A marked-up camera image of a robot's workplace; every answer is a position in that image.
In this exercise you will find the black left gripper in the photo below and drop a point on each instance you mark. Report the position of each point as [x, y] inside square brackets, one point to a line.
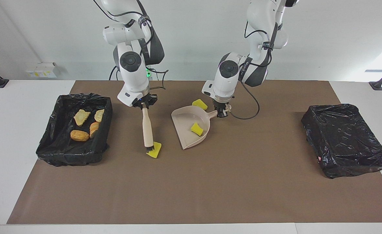
[221, 104]

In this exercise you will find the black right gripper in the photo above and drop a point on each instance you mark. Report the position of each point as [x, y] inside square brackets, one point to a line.
[147, 100]

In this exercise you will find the yellow sponge piece blocky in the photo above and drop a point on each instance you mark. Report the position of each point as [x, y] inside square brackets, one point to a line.
[200, 104]

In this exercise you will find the beige hand brush black bristles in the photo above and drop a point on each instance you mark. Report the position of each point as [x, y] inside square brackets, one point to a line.
[148, 130]

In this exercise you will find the yellow sponge piece notched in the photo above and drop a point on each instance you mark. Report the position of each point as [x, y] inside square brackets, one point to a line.
[197, 130]

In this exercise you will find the beige plastic dustpan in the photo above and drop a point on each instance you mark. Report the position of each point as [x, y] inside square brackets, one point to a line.
[184, 126]

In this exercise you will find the yellow sponge piece large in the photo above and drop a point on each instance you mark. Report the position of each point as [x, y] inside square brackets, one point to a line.
[155, 151]

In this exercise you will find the pale bread piece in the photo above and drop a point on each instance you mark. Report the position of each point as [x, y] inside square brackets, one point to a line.
[99, 115]

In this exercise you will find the orange striped bread piece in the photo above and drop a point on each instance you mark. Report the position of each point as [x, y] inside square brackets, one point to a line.
[94, 129]

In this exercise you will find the pale yellow bread chunk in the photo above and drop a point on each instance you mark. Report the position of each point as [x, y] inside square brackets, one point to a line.
[81, 117]

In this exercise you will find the brown oval bread piece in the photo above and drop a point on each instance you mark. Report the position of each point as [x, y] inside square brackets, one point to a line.
[79, 136]

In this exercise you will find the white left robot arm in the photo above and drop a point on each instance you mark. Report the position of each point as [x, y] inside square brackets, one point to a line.
[225, 87]

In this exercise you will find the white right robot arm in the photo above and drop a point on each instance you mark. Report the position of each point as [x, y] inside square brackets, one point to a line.
[134, 78]

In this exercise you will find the black bag lined bin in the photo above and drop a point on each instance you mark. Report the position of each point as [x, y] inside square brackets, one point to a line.
[60, 149]

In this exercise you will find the black bag bin pink spot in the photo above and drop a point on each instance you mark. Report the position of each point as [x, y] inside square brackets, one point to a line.
[347, 143]

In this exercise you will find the brown table mat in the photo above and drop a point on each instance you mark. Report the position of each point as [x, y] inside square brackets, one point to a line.
[190, 195]

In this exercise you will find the white wall socket box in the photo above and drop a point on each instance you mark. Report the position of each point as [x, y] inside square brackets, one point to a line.
[43, 70]

